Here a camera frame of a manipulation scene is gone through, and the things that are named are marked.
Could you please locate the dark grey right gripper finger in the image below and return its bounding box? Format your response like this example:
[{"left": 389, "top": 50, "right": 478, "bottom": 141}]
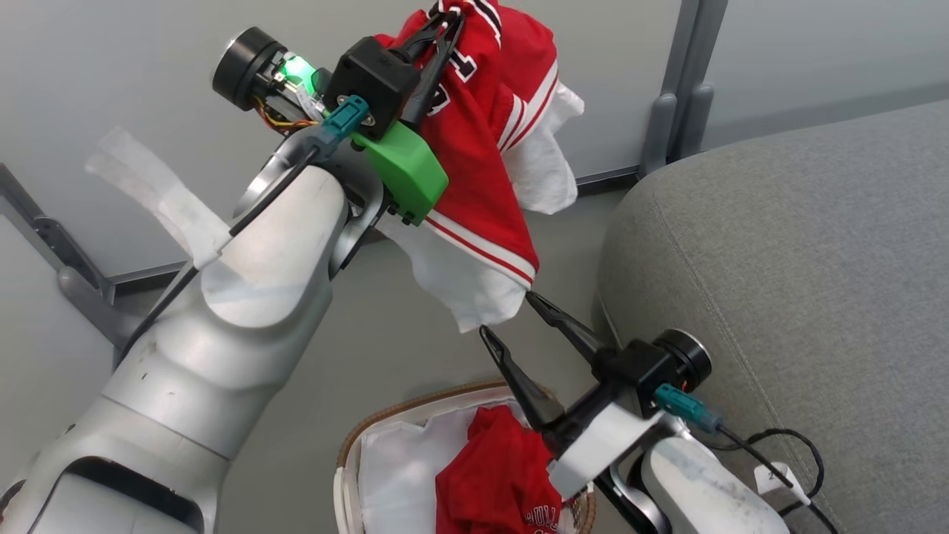
[
  {"left": 525, "top": 291, "right": 620, "bottom": 365},
  {"left": 479, "top": 325, "right": 565, "bottom": 432}
]

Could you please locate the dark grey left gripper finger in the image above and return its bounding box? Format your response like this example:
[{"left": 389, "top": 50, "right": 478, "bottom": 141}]
[
  {"left": 389, "top": 7, "right": 465, "bottom": 65},
  {"left": 400, "top": 15, "right": 467, "bottom": 134}
]

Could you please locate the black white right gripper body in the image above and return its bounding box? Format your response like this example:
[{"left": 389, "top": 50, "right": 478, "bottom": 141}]
[{"left": 541, "top": 339, "right": 680, "bottom": 502}]

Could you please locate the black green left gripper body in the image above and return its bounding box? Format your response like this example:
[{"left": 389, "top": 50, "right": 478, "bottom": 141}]
[{"left": 324, "top": 36, "right": 450, "bottom": 228}]

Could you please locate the red jersey with white trim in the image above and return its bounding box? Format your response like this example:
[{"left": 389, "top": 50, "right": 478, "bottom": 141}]
[{"left": 374, "top": 0, "right": 561, "bottom": 290}]

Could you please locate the red Bulls logo garment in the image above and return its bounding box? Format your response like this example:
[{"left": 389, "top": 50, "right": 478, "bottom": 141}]
[{"left": 435, "top": 404, "right": 586, "bottom": 534}]

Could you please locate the white basket liner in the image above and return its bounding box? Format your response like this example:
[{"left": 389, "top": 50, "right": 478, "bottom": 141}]
[{"left": 360, "top": 400, "right": 535, "bottom": 534}]

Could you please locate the wicker laundry basket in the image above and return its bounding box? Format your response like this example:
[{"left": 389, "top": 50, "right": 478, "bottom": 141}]
[{"left": 334, "top": 380, "right": 598, "bottom": 534}]

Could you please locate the grey fabric sofa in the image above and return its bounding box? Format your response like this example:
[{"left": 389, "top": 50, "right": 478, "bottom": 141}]
[{"left": 597, "top": 100, "right": 949, "bottom": 534}]

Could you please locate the white tape strip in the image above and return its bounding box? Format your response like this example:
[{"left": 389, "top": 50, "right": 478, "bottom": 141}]
[{"left": 85, "top": 126, "right": 232, "bottom": 272}]

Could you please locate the teal right cable connector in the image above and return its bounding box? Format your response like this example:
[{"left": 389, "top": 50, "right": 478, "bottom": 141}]
[{"left": 655, "top": 383, "right": 721, "bottom": 435}]

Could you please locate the teal cable connector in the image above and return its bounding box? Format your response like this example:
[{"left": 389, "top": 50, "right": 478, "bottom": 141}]
[
  {"left": 655, "top": 383, "right": 721, "bottom": 435},
  {"left": 320, "top": 95, "right": 370, "bottom": 143}
]

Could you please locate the teal left cable connector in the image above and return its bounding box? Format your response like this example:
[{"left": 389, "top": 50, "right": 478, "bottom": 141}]
[{"left": 320, "top": 95, "right": 370, "bottom": 143}]

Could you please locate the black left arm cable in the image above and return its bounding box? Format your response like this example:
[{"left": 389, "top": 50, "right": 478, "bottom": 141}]
[{"left": 115, "top": 145, "right": 323, "bottom": 364}]

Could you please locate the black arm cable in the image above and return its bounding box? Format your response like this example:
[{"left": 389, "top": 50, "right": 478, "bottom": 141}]
[
  {"left": 697, "top": 424, "right": 842, "bottom": 534},
  {"left": 115, "top": 145, "right": 323, "bottom": 364}
]

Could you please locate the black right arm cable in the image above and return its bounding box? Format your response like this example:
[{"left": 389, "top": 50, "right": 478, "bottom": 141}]
[{"left": 697, "top": 424, "right": 842, "bottom": 534}]

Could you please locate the white cable tag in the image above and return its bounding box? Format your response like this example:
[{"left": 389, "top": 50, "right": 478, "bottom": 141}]
[{"left": 755, "top": 461, "right": 813, "bottom": 509}]

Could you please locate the grey metal partition post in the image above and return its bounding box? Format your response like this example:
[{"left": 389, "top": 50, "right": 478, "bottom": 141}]
[
  {"left": 639, "top": 0, "right": 731, "bottom": 179},
  {"left": 0, "top": 163, "right": 142, "bottom": 349}
]

